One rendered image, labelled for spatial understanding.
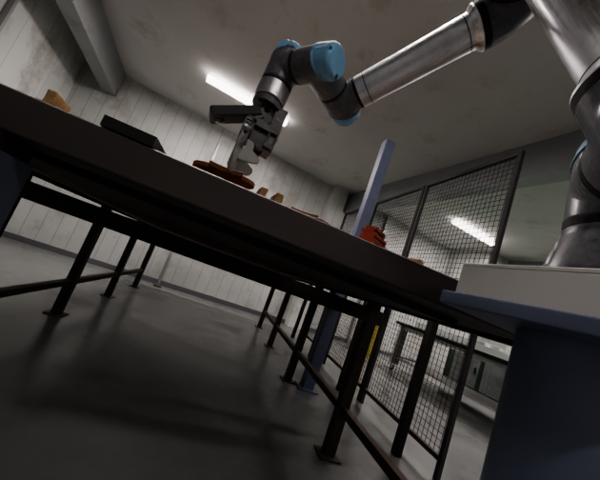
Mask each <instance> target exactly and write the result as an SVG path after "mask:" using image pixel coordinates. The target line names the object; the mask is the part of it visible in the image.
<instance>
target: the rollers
mask: <svg viewBox="0 0 600 480"><path fill-rule="evenodd" d="M33 170H35V171H36V172H39V173H42V174H43V175H45V176H48V178H51V179H53V180H55V181H58V182H59V183H62V184H64V185H66V186H68V187H70V188H72V189H75V190H78V191H80V192H83V193H84V194H86V195H88V196H90V197H92V198H94V199H96V200H99V201H101V202H103V203H105V204H107V205H109V206H112V207H114V208H116V209H118V210H120V211H123V212H125V213H127V214H129V215H131V216H134V217H136V218H138V219H140V220H142V221H144V222H146V223H149V224H151V225H153V226H155V227H156V228H158V229H162V230H166V231H169V232H172V233H174V234H177V235H180V236H182V237H185V238H188V239H189V240H192V241H195V242H197V243H200V244H203V245H205V246H208V247H211V248H213V249H216V250H220V251H222V252H225V253H227V254H230V255H233V256H235V257H238V258H241V259H243V260H246V261H249V262H251V263H253V264H256V265H259V266H261V267H264V268H267V269H269V270H274V271H276V272H279V273H281V274H285V275H287V276H291V277H295V278H298V279H302V280H305V281H309V282H312V283H315V284H319V285H322V286H325V287H329V288H333V289H336V290H339V289H337V288H335V287H332V286H330V285H327V284H324V283H322V282H319V281H317V280H314V279H311V278H309V277H307V276H305V275H302V274H299V273H297V272H294V271H292V270H288V269H285V268H282V267H280V266H277V265H275V264H272V263H270V262H268V261H265V260H263V259H260V258H257V257H255V256H252V255H250V254H247V253H244V252H242V251H240V250H236V249H233V248H231V247H228V246H226V245H223V244H221V243H218V242H215V241H213V240H210V239H209V238H206V237H203V236H201V235H198V234H196V233H193V232H190V231H188V230H184V229H181V228H178V227H176V226H174V225H172V224H169V223H167V222H164V221H161V220H159V219H156V218H154V217H151V216H148V215H146V214H144V213H142V212H139V211H136V210H132V209H130V208H127V207H124V206H122V205H119V204H117V203H114V202H112V201H110V200H107V199H105V198H102V197H100V196H97V195H94V194H92V193H90V192H88V191H86V190H84V189H82V188H80V187H78V186H76V185H75V184H73V183H72V182H70V181H68V180H66V179H65V178H62V177H60V176H57V175H54V174H52V173H49V172H47V171H44V170H40V169H38V168H35V167H33Z"/></svg>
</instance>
